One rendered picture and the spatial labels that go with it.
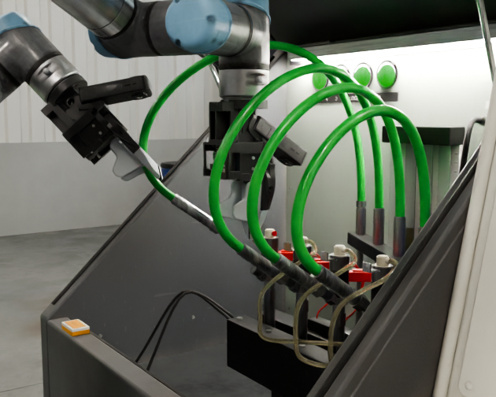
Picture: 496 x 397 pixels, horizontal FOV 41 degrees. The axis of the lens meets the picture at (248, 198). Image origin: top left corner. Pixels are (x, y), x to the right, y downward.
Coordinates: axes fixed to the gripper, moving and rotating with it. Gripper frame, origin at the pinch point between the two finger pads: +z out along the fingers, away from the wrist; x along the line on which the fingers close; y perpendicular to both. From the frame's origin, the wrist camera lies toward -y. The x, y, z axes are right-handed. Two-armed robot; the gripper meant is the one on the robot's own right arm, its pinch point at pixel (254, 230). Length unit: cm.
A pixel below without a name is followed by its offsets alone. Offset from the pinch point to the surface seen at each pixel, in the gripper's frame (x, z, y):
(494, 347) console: 41.9, 6.7, -1.1
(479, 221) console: 36.7, -5.9, -4.8
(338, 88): 16.7, -21.3, -1.4
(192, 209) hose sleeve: -10.7, -2.4, 4.9
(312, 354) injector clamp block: 15.3, 15.1, 1.2
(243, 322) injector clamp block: -1.8, 15.0, 0.8
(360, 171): 0.4, -8.3, -22.1
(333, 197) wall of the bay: -15.8, -1.5, -30.9
